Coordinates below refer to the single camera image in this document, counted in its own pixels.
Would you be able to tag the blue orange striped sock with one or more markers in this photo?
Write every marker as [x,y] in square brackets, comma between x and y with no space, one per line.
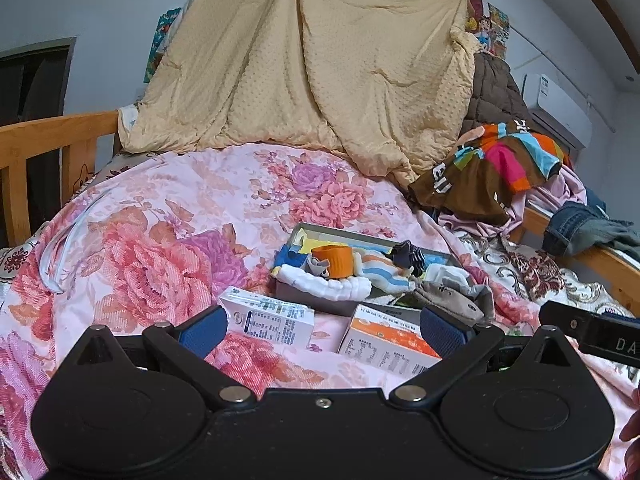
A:
[385,272]

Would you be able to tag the grey shallow box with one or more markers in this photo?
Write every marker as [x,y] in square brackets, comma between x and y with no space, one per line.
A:
[310,300]

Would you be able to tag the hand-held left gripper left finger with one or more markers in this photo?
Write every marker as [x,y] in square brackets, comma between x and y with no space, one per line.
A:
[202,332]

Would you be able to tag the lilac cloth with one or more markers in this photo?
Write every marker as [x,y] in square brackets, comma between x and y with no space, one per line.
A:
[570,185]

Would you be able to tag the beige dotted quilt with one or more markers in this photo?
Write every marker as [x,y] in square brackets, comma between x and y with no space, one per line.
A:
[300,60]

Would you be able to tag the teal wall poster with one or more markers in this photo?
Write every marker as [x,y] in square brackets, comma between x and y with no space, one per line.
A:
[162,35]

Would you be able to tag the blue jeans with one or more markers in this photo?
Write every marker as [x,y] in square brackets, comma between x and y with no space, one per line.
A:
[570,230]

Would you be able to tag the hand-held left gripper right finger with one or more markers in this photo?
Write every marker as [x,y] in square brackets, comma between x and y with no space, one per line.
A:
[442,332]

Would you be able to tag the yellow blue cartoon cloth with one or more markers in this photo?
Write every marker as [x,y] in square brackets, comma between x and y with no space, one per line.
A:
[290,257]

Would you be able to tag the grey-green garment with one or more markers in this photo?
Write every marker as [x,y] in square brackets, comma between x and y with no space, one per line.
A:
[617,232]

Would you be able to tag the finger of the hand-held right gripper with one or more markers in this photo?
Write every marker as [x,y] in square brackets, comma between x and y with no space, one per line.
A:
[562,317]

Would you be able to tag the white waffle towel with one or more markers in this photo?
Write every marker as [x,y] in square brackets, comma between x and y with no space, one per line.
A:
[340,287]

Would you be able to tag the brown multicolour striped garment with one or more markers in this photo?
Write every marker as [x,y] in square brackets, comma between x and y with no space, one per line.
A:
[470,185]

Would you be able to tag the white air conditioner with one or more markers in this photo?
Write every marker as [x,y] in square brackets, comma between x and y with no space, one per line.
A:
[555,97]

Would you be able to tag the orange white medicine box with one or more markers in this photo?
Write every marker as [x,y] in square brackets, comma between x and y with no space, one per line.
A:
[380,345]

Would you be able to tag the grey shark sock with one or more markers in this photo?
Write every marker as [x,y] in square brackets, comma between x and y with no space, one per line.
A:
[450,300]

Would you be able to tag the pink floral quilt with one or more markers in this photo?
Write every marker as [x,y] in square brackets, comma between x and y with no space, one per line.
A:
[175,260]

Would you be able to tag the colourful cartoon wall poster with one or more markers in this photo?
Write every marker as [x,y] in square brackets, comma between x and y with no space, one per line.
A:
[495,30]

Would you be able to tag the orange cup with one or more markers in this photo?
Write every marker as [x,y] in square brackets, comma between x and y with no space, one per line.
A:
[340,260]

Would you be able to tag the person's right hand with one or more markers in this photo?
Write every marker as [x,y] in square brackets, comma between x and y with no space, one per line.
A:
[632,440]

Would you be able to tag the brown quilted coat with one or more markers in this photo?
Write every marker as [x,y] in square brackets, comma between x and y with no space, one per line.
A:
[495,90]

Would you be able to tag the wooden bed frame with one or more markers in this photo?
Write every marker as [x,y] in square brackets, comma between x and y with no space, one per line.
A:
[50,127]

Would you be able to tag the dark navy sock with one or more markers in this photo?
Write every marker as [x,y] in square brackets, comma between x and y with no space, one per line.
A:
[407,255]

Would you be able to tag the white sock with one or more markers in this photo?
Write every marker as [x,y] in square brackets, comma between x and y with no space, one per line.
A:
[445,275]

